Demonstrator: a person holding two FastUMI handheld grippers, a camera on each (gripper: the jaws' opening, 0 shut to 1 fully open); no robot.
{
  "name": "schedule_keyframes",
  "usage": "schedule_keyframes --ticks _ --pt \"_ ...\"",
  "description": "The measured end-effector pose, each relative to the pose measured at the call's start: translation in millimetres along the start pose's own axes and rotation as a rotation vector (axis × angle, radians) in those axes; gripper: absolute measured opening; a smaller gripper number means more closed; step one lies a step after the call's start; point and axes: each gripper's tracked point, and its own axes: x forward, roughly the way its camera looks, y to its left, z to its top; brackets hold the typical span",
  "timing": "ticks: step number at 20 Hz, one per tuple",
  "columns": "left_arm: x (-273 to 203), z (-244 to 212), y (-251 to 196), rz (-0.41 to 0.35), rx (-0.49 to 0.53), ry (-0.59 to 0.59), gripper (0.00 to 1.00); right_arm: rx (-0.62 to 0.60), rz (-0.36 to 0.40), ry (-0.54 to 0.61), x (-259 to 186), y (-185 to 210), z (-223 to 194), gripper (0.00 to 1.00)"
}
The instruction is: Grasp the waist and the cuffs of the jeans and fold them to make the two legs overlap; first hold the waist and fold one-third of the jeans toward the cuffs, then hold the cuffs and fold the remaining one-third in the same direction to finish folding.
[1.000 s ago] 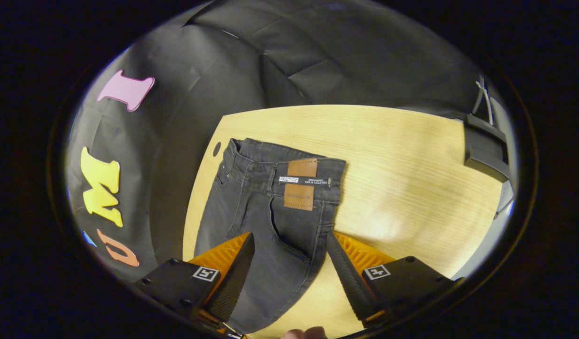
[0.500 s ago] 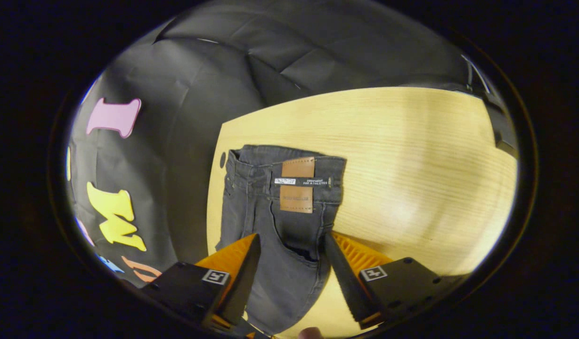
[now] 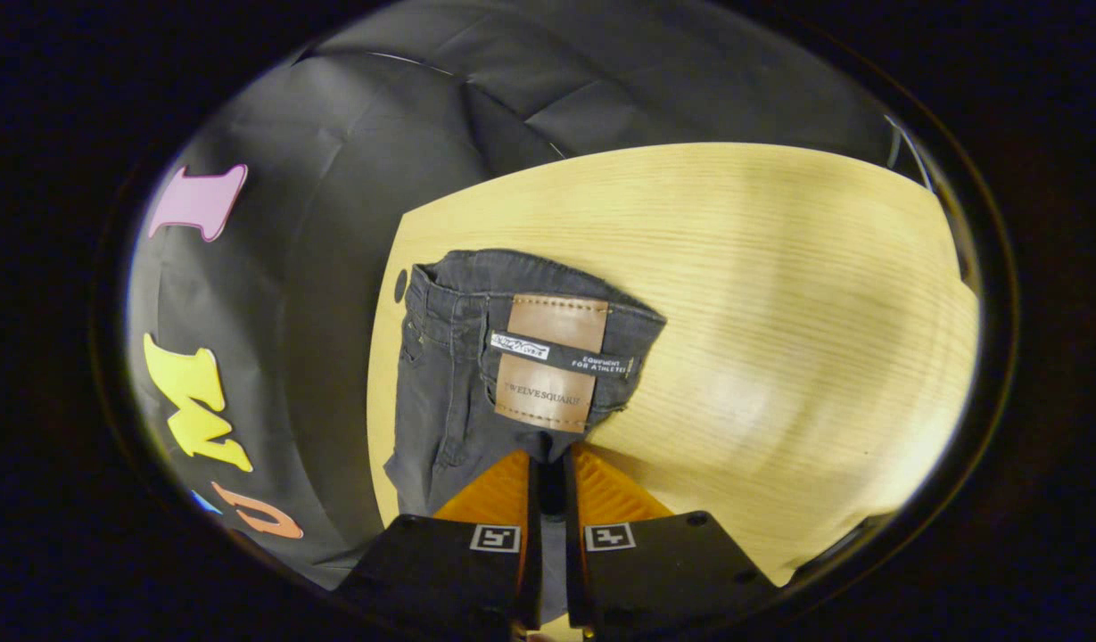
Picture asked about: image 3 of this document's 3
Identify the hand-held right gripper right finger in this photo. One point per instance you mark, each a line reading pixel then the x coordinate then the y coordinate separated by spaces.
pixel 655 571

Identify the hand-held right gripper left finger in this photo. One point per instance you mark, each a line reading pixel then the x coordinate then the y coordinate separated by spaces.
pixel 440 571

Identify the dark grey jeans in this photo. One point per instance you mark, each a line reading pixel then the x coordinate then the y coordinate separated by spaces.
pixel 449 392

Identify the black backdrop cloth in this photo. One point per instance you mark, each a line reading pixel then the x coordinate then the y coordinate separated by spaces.
pixel 333 178

